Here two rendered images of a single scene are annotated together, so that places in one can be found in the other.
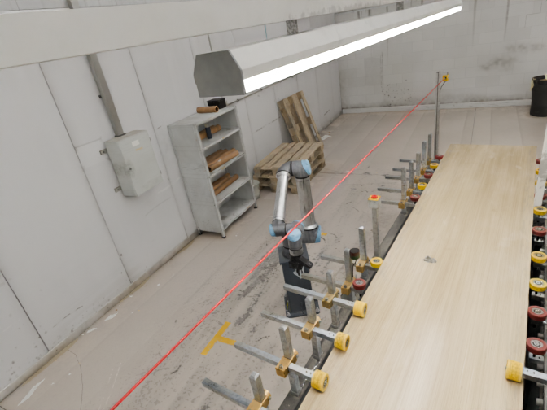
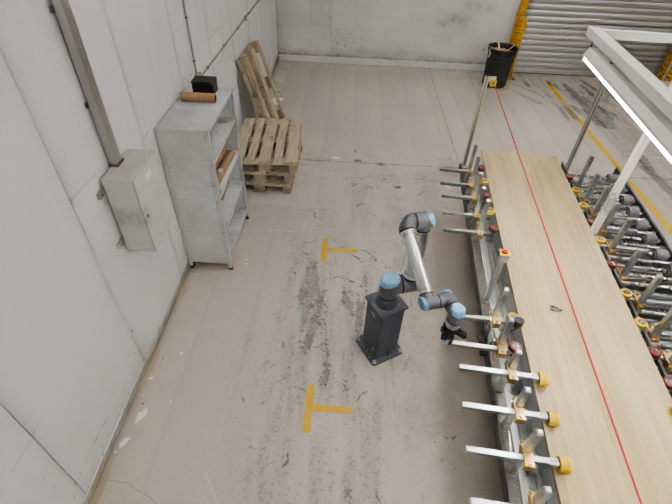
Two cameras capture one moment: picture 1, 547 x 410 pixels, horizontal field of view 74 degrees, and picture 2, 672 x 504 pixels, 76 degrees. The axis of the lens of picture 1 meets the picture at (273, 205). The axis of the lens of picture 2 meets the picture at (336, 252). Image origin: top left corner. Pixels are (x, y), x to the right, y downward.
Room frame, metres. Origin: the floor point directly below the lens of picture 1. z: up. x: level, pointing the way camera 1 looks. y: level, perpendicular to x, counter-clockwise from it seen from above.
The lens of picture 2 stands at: (0.95, 1.47, 3.20)
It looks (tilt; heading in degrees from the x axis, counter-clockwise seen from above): 42 degrees down; 329
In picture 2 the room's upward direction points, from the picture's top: 3 degrees clockwise
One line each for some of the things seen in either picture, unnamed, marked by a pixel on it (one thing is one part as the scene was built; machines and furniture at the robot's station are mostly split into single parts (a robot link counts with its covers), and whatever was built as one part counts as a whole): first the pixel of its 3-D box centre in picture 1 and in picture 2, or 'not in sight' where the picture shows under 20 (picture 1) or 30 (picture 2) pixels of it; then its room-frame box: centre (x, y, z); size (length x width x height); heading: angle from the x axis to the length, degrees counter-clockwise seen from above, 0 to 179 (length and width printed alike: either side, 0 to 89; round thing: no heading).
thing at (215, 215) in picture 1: (217, 171); (210, 181); (4.72, 0.67, 0.78); 0.90 x 0.45 x 1.55; 148
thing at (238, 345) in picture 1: (275, 360); (515, 456); (1.28, 0.13, 0.95); 0.50 x 0.04 x 0.04; 53
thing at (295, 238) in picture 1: (295, 239); (456, 314); (2.06, -0.10, 1.14); 0.10 x 0.09 x 0.12; 165
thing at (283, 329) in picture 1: (290, 361); (524, 452); (1.28, 0.06, 0.92); 0.03 x 0.03 x 0.48; 53
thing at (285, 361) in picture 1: (287, 362); (526, 455); (1.26, 0.07, 0.95); 0.13 x 0.06 x 0.05; 143
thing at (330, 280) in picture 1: (333, 303); (507, 374); (1.67, -0.25, 0.89); 0.03 x 0.03 x 0.48; 53
